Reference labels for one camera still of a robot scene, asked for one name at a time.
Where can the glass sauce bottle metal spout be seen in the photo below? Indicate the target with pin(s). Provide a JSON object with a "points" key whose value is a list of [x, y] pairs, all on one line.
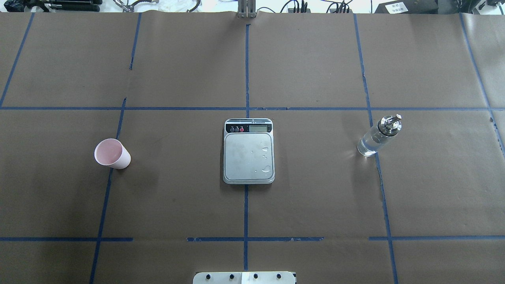
{"points": [[380, 134]]}

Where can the pink plastic cup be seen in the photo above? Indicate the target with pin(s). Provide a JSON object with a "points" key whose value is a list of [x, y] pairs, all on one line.
{"points": [[112, 153]]}

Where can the silver digital kitchen scale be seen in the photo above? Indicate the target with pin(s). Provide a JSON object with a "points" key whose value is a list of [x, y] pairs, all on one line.
{"points": [[248, 151]]}

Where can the aluminium frame post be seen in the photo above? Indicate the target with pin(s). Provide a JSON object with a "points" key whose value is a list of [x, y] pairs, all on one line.
{"points": [[247, 9]]}

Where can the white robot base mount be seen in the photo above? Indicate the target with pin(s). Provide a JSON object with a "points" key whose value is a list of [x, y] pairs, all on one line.
{"points": [[245, 277]]}

